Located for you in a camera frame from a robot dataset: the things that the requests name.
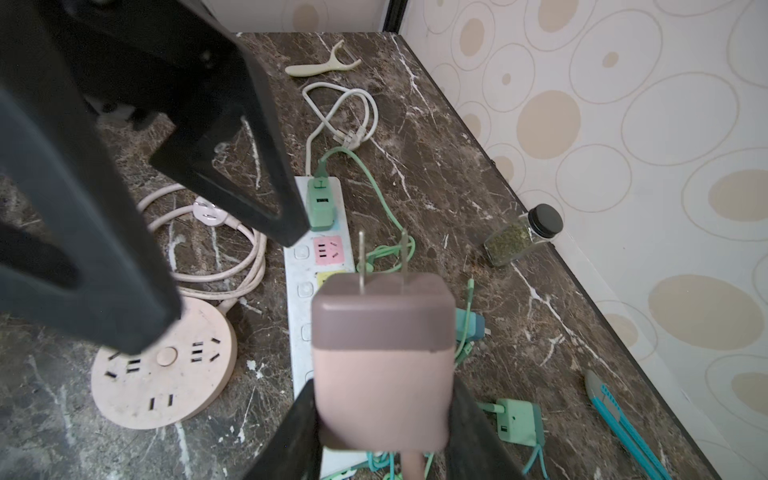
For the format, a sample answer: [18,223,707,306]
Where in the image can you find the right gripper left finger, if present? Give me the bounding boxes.
[242,380,323,480]

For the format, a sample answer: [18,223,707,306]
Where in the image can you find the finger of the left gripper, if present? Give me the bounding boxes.
[1,1,181,354]
[59,1,309,246]

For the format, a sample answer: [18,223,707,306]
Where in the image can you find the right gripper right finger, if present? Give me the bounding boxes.
[446,377,524,480]

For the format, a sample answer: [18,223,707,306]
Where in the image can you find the pink charger plug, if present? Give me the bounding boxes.
[311,253,456,479]

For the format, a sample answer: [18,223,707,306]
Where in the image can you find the green charger plug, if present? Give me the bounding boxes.
[477,398,545,447]
[306,177,336,232]

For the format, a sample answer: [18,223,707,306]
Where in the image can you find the teal charger plug left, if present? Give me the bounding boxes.
[454,308,487,363]

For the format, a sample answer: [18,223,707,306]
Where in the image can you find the cream vegetable peeler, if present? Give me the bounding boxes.
[284,40,362,78]

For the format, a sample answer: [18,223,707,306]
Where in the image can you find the teal utility knife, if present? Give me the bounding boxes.
[585,370,671,480]

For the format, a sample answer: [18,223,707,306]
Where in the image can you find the pink round socket hub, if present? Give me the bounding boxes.
[91,297,237,430]

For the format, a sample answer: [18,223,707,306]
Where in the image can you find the white colourful power strip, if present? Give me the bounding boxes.
[283,175,373,480]

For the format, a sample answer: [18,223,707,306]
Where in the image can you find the glass spice jar black lid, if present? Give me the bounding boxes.
[483,203,564,267]

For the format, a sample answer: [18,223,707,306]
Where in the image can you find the teal charger cable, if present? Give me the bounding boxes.
[323,278,550,480]

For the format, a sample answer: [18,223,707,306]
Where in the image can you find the pink round hub cable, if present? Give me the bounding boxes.
[136,183,269,316]

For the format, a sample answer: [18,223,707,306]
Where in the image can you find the white power strip cable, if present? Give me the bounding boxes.
[301,81,380,178]

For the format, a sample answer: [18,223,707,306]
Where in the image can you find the green charger cable bundle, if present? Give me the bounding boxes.
[314,145,421,274]

